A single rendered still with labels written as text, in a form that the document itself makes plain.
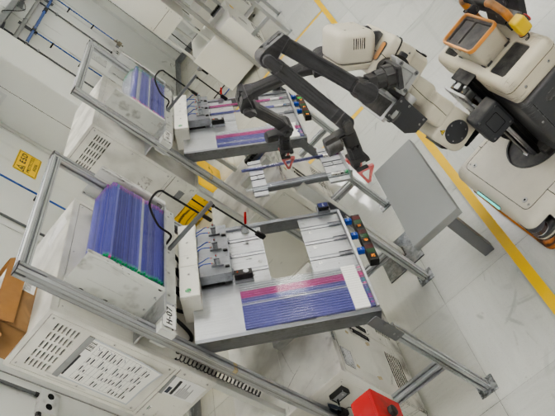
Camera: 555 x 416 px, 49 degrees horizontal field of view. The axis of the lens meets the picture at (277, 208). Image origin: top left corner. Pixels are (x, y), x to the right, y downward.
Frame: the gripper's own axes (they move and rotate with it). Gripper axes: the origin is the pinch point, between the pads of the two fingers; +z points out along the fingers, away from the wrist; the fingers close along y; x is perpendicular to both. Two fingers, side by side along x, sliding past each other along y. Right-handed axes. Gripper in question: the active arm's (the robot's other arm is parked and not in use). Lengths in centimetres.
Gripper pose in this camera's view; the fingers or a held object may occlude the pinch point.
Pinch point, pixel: (286, 163)
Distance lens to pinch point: 313.8
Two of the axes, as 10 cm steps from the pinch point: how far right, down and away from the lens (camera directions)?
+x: 9.8, -1.7, 0.7
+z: 1.0, 8.3, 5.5
